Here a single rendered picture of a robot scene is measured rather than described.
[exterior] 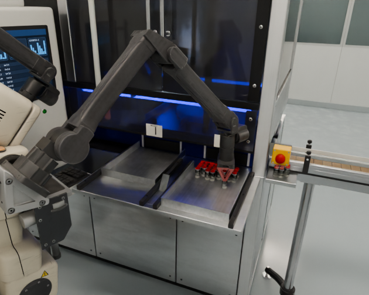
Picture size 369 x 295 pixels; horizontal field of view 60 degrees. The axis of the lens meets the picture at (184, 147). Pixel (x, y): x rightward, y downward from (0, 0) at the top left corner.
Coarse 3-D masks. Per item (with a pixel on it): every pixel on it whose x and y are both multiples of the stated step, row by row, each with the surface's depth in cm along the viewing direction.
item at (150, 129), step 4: (148, 124) 152; (148, 128) 152; (152, 128) 152; (156, 128) 151; (160, 128) 150; (148, 132) 153; (152, 132) 152; (156, 132) 152; (160, 132) 151; (156, 136) 152; (160, 136) 152
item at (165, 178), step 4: (164, 176) 129; (168, 176) 129; (164, 180) 129; (168, 180) 129; (160, 184) 129; (164, 184) 129; (160, 188) 129; (164, 188) 128; (160, 192) 127; (156, 196) 125; (152, 200) 122; (152, 204) 119
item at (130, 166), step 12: (120, 156) 151; (132, 156) 157; (144, 156) 157; (156, 156) 158; (168, 156) 158; (180, 156) 154; (108, 168) 143; (120, 168) 145; (132, 168) 146; (144, 168) 146; (156, 168) 146; (168, 168) 142; (132, 180) 134; (144, 180) 132; (156, 180) 131
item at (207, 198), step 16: (192, 176) 140; (176, 192) 128; (192, 192) 128; (208, 192) 128; (224, 192) 128; (240, 192) 124; (176, 208) 117; (192, 208) 114; (208, 208) 112; (224, 208) 118
